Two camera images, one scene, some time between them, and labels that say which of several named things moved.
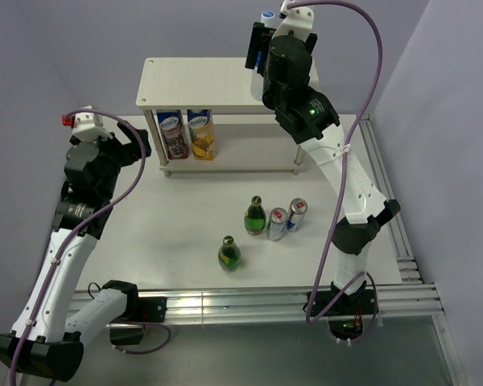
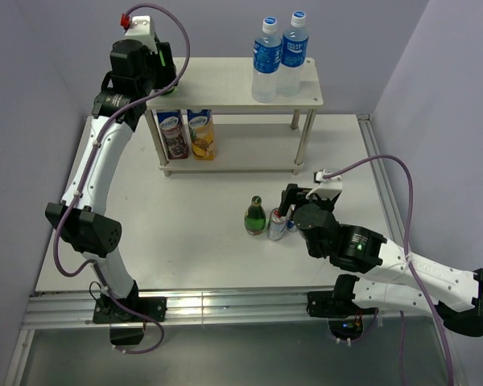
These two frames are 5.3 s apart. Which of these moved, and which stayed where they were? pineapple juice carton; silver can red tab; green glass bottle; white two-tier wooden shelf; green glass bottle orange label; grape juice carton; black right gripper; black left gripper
Moved: black left gripper; green glass bottle; black right gripper
Stayed: pineapple juice carton; silver can red tab; white two-tier wooden shelf; green glass bottle orange label; grape juice carton
